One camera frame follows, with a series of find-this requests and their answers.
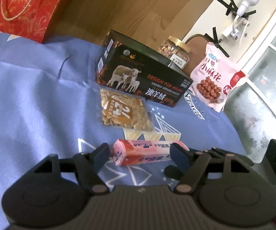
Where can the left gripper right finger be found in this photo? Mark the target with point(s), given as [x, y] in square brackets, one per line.
[192, 165]

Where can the black sheep-print cardboard box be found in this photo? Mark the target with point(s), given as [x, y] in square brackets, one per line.
[127, 65]

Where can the pink snack stick box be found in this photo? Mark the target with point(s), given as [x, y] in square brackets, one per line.
[136, 152]

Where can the brown chair back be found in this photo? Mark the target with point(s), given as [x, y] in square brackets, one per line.
[197, 45]

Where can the pink twisted snack bag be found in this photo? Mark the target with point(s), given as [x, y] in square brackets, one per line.
[215, 77]

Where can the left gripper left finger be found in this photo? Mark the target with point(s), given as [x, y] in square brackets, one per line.
[88, 166]

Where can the blue patterned tablecloth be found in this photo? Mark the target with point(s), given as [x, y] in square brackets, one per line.
[50, 104]

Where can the glass nut jar gold lid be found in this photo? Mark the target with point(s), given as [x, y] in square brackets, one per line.
[175, 50]

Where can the orange nut snack packet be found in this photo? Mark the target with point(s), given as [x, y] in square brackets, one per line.
[124, 111]

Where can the red gift bag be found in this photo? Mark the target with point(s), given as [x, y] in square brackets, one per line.
[31, 19]

